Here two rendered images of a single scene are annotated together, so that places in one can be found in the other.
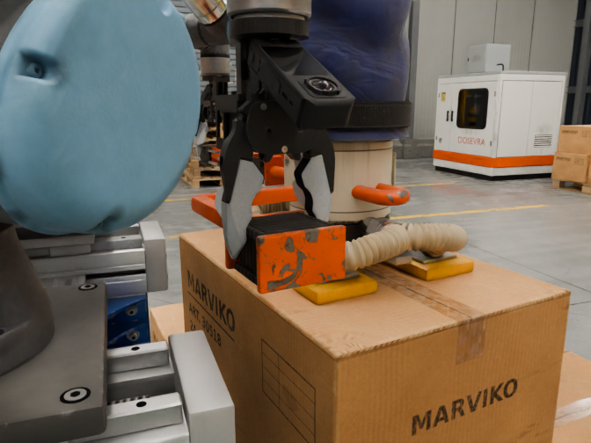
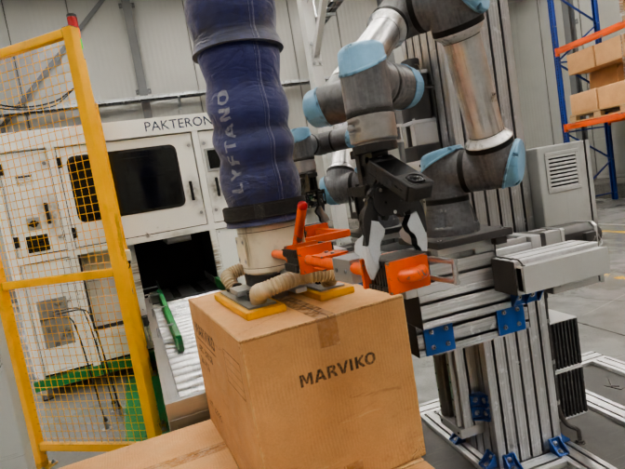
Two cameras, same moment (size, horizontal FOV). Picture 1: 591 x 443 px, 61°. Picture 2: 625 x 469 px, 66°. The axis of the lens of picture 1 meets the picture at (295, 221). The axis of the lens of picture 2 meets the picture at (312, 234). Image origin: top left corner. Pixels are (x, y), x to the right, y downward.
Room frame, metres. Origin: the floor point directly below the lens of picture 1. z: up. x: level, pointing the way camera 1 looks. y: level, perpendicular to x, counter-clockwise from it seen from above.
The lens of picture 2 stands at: (2.14, 0.15, 1.22)
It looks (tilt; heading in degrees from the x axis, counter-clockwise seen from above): 5 degrees down; 185
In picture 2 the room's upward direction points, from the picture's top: 10 degrees counter-clockwise
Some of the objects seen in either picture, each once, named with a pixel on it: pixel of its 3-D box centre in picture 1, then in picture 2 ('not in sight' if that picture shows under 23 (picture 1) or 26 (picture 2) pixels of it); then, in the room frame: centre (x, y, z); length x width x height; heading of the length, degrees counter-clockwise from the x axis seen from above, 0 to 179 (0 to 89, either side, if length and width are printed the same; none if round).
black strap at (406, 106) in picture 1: (339, 113); (266, 208); (0.84, -0.07, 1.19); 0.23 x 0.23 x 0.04
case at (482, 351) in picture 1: (337, 360); (291, 366); (0.85, -0.08, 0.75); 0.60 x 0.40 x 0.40; 28
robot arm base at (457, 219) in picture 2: not in sight; (449, 214); (0.79, 0.42, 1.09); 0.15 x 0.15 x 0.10
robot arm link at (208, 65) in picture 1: (216, 68); (370, 131); (1.36, 0.20, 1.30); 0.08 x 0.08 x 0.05
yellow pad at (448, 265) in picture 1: (383, 236); (246, 296); (0.89, -0.16, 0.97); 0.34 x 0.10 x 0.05; 28
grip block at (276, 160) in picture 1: (274, 168); (309, 256); (1.07, 0.04, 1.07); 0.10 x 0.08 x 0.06; 118
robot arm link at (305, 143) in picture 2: not in sight; (301, 144); (0.48, 0.03, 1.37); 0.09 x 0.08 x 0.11; 153
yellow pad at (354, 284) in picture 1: (290, 251); (309, 280); (0.80, 0.01, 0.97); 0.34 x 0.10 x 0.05; 28
